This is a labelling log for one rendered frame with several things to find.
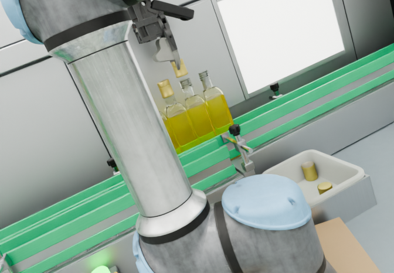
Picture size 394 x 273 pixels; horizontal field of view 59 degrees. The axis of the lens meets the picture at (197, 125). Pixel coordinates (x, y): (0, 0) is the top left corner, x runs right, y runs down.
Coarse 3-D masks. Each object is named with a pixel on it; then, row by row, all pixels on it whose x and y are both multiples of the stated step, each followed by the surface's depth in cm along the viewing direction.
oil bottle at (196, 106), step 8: (192, 96) 96; (200, 96) 97; (184, 104) 97; (192, 104) 95; (200, 104) 96; (192, 112) 96; (200, 112) 96; (208, 112) 97; (192, 120) 96; (200, 120) 97; (208, 120) 98; (200, 128) 97; (208, 128) 98; (200, 136) 98; (208, 136) 98
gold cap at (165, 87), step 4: (164, 80) 94; (168, 80) 94; (160, 84) 93; (164, 84) 93; (168, 84) 94; (160, 88) 94; (164, 88) 94; (168, 88) 94; (160, 92) 95; (164, 92) 94; (168, 92) 94; (172, 92) 95; (164, 96) 94; (168, 96) 94
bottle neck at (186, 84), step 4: (184, 80) 95; (188, 80) 95; (180, 84) 96; (184, 84) 95; (188, 84) 95; (184, 88) 96; (188, 88) 96; (192, 88) 96; (184, 92) 96; (188, 92) 96; (192, 92) 96; (188, 96) 96
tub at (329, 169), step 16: (288, 160) 96; (304, 160) 97; (320, 160) 93; (336, 160) 87; (288, 176) 96; (304, 176) 98; (320, 176) 96; (336, 176) 89; (352, 176) 82; (304, 192) 92; (336, 192) 76
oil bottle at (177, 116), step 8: (176, 104) 95; (168, 112) 94; (176, 112) 95; (184, 112) 95; (168, 120) 96; (176, 120) 95; (184, 120) 96; (176, 128) 95; (184, 128) 96; (192, 128) 97; (176, 136) 96; (184, 136) 96; (192, 136) 97; (184, 144) 97; (192, 144) 97
